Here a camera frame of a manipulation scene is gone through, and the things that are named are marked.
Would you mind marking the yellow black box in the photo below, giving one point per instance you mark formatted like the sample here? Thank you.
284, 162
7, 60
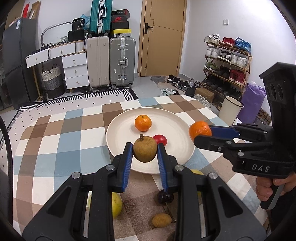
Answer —
122, 33

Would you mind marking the cardboard box on floor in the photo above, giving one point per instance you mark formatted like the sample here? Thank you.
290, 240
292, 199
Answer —
208, 95

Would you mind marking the cream round plate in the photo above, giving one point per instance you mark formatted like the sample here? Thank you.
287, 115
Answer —
123, 130

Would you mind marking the stacked shoe boxes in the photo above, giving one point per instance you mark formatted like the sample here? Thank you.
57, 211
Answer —
119, 19

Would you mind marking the purple bag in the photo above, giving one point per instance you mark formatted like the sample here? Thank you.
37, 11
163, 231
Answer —
252, 100

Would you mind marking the yellow green passion fruit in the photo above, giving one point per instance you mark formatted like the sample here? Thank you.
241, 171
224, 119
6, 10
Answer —
116, 204

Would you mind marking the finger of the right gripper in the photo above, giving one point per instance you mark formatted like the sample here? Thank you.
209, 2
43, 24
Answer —
215, 144
224, 131

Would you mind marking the small orange tangerine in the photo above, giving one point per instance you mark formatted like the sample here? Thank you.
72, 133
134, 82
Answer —
143, 123

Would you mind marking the dark cherry with stem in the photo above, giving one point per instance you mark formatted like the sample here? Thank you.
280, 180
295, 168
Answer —
165, 198

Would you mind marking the red cherry tomato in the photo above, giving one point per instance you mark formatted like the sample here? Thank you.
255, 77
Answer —
160, 139

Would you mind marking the right hand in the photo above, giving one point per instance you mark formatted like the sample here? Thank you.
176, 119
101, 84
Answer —
263, 186

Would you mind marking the woven laundry basket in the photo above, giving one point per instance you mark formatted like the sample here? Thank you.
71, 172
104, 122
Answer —
52, 81

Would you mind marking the brown longan fruit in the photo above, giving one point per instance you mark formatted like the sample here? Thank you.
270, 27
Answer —
145, 148
161, 220

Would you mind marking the beige suitcase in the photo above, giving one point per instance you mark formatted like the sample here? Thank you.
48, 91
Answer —
97, 52

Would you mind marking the wooden door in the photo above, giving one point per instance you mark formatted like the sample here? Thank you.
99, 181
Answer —
162, 29

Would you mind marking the teal suitcase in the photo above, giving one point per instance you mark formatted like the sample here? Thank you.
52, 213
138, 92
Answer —
100, 19

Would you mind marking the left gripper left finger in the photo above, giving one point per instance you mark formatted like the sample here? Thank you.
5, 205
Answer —
81, 209

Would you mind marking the white drawer cabinet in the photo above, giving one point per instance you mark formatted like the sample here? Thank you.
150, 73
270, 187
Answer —
74, 62

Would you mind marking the black refrigerator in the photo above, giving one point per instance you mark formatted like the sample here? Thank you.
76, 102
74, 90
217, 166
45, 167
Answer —
19, 41

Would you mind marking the white trash bin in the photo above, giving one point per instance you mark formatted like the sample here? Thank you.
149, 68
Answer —
230, 109

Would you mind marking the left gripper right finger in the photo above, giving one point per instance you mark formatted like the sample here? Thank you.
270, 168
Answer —
207, 208

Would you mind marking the wooden shoe rack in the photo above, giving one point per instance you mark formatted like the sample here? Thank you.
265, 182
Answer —
226, 70

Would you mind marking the silver grey suitcase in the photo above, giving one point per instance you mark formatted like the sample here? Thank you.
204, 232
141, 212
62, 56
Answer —
121, 62

